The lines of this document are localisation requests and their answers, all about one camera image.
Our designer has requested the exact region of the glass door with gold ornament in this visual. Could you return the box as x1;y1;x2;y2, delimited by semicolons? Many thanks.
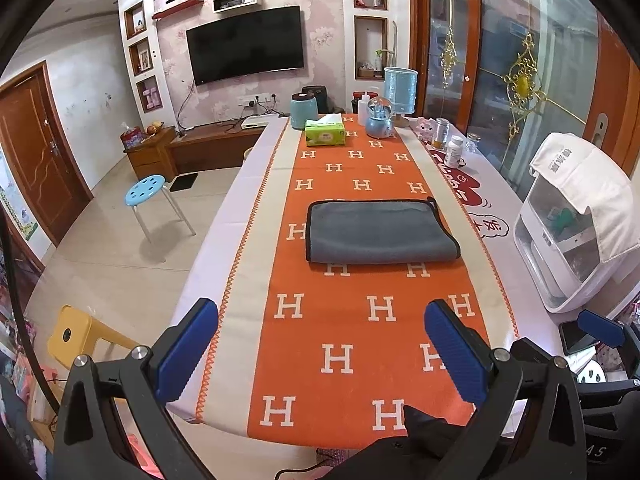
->
424;0;608;188

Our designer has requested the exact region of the colourful wall poster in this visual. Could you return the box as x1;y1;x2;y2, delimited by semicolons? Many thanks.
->
0;149;40;242

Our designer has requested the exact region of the blue cylinder table lamp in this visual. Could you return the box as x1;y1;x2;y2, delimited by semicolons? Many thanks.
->
383;66;419;129

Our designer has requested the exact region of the white plastic bottle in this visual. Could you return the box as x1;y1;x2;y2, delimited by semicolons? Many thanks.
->
350;93;377;125

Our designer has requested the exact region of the white countertop sterilizer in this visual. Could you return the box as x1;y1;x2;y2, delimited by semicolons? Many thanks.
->
514;179;627;314

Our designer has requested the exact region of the yellow plastic stool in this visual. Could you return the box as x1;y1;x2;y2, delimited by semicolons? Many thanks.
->
47;303;142;377

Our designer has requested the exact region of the white plastic stool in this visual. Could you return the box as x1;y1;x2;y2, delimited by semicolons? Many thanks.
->
574;359;607;385

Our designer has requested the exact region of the white pill bottle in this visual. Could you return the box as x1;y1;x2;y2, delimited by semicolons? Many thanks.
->
444;136;466;169

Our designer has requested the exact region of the grey towel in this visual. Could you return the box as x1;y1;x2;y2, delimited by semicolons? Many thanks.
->
305;196;461;266

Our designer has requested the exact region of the teal canister with black lid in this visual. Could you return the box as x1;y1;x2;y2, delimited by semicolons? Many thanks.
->
290;92;320;132

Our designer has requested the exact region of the small wooden cabinet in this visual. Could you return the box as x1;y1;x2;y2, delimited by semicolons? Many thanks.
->
123;126;179;182

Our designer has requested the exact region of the brown wooden door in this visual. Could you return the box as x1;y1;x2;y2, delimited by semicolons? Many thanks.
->
0;60;94;247

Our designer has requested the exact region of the white cloth cover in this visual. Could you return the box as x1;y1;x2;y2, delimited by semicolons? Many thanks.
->
529;132;634;264

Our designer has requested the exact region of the blue snow globe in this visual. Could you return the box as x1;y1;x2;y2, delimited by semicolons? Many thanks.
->
364;97;396;140

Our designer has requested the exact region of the black floor mat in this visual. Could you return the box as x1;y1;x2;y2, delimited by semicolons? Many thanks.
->
168;172;200;193

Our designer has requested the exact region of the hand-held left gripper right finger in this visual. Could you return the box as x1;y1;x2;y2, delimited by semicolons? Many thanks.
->
424;298;589;480

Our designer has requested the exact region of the white printed tablecloth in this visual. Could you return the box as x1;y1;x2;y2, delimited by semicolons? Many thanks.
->
164;114;587;453

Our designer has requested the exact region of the wooden television stand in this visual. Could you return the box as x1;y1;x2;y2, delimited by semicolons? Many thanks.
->
169;119;267;177

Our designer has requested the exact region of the black smartphone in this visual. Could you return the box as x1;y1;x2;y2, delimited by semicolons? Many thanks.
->
558;320;599;356

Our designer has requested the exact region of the wall-mounted black television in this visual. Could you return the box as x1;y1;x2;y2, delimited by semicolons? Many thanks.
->
185;5;306;87

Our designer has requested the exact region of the white box wall shelf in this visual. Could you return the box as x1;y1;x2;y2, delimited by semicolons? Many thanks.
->
212;0;264;14

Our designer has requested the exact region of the red wall shelf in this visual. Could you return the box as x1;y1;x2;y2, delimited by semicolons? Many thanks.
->
152;0;205;20

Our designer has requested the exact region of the green tissue pack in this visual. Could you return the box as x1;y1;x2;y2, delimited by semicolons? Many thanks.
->
304;115;348;148

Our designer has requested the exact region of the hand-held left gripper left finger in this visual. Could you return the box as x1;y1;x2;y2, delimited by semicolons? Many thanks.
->
52;297;221;480

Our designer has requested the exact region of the blue plastic stool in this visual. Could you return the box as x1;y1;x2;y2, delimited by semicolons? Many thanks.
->
123;174;197;244

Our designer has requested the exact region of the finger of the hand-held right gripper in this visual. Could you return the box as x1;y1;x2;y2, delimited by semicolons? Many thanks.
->
576;309;640;358

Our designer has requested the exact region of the black space heater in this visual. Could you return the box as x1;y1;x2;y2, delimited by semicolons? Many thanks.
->
301;85;342;115

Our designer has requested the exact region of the white set-top box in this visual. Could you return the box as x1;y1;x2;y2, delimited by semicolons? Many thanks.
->
239;112;279;131

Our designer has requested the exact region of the orange patterned table runner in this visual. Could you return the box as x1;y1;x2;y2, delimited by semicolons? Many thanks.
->
247;112;507;452

